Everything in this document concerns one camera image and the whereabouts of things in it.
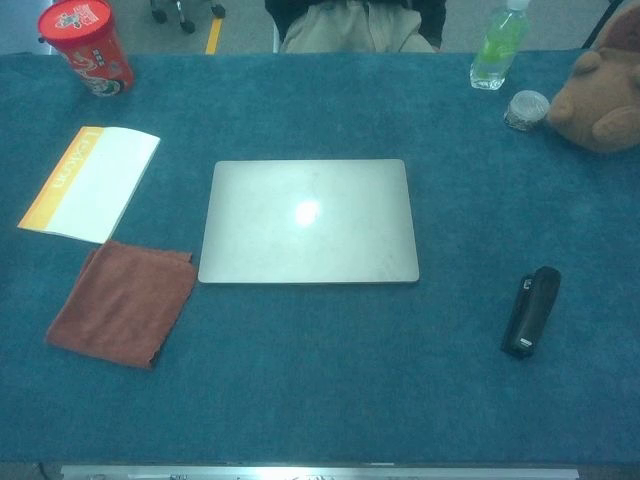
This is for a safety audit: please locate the silver laptop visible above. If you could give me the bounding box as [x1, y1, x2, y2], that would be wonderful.
[197, 158, 421, 287]

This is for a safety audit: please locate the blue carpeted table surface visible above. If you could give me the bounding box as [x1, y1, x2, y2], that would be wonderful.
[0, 49, 640, 469]

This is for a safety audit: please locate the wheeled chair base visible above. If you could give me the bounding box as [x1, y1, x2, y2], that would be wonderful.
[149, 0, 227, 35]

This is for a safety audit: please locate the brown folded cloth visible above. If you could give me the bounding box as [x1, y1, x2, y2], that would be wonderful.
[45, 239, 197, 371]

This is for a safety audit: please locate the seated person in beige trousers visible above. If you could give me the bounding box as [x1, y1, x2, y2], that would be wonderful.
[263, 0, 447, 54]

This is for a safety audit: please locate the yellow white Lexicon book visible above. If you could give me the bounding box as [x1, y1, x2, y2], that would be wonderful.
[17, 125, 161, 245]

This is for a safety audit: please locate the small clear lidded jar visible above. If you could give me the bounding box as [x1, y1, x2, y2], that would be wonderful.
[503, 89, 551, 132]

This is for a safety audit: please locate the green label water bottle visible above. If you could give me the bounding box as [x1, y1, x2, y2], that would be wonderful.
[469, 0, 531, 92]

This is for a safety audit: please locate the brown plush toy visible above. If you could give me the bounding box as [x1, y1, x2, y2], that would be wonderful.
[545, 0, 640, 154]

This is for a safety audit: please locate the aluminium rail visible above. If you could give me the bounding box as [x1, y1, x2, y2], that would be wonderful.
[59, 463, 581, 480]

